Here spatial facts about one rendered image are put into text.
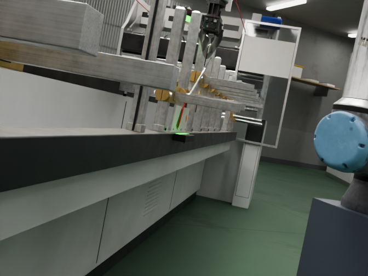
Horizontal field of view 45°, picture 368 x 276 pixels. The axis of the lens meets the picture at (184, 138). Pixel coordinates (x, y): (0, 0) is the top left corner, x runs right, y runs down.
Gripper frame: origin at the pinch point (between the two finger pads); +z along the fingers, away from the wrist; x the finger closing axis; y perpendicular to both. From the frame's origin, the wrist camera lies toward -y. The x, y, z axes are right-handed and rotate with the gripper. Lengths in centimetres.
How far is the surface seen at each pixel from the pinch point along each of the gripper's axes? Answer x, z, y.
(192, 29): -8.0, -9.5, -1.7
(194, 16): -8.1, -14.6, -1.7
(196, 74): -7.3, 5.4, -23.9
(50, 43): 16, 20, 144
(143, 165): -8, 42, 32
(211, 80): -1.6, 6.5, -30.9
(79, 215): -28, 64, 29
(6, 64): -5, 21, 117
